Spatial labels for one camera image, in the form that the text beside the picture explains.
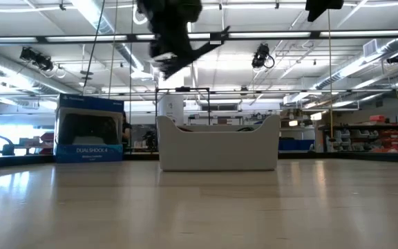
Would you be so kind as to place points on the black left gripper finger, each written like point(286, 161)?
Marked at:
point(169, 64)
point(202, 43)

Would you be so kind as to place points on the white plastic bin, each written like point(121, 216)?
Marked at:
point(218, 148)

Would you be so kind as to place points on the black overhead rig beam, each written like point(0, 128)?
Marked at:
point(358, 33)

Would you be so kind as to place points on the person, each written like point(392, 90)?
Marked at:
point(126, 129)

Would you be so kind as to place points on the blue DualShock controller box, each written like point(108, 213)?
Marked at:
point(88, 128)

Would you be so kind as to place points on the shelf with red bins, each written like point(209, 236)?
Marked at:
point(392, 138)

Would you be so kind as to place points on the black hanging ceiling camera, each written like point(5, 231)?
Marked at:
point(262, 55)

